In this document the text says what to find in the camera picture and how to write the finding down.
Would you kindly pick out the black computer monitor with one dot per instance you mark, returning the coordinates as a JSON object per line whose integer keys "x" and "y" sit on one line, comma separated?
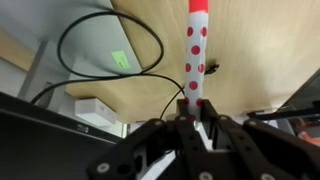
{"x": 33, "y": 143}

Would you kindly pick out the grey monitor stand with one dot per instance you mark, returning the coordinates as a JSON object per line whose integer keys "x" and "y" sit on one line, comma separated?
{"x": 96, "y": 40}

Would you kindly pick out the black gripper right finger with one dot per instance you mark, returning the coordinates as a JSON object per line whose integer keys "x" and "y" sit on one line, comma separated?
{"x": 266, "y": 150}

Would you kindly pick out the white power strip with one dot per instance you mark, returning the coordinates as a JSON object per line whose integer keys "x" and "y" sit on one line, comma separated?
{"x": 95, "y": 111}

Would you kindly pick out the green sticker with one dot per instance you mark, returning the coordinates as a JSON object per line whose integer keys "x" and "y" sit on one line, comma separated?
{"x": 120, "y": 60}

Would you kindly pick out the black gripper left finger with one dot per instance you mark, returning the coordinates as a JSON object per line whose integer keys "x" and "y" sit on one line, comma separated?
{"x": 146, "y": 150}

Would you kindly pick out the white red-dotted marker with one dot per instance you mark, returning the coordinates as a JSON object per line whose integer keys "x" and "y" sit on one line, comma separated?
{"x": 196, "y": 60}

